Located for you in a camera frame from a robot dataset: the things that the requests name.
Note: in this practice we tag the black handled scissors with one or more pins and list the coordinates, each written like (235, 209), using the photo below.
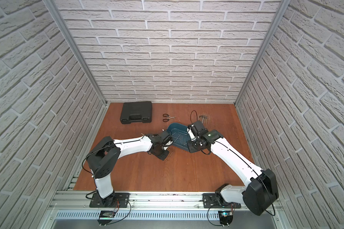
(167, 117)

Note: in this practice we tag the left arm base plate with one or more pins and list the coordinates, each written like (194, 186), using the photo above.
(111, 201)

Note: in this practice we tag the left controller board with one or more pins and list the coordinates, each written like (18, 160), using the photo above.
(107, 214)

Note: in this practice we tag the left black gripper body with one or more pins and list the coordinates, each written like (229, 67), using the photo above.
(166, 137)

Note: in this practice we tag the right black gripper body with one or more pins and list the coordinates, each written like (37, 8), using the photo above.
(194, 145)

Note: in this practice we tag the right controller board green light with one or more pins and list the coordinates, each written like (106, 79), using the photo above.
(225, 215)

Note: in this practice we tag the aluminium front rail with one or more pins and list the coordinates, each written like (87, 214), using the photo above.
(137, 200)

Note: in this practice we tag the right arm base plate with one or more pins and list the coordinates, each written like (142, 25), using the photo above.
(215, 201)

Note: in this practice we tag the teal plastic storage box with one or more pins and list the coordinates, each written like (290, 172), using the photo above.
(177, 127)

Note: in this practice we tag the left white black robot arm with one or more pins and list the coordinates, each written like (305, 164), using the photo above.
(103, 157)

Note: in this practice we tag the black plastic tool case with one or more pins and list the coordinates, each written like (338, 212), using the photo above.
(133, 112)

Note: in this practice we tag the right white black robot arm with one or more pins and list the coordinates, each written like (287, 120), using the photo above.
(260, 189)

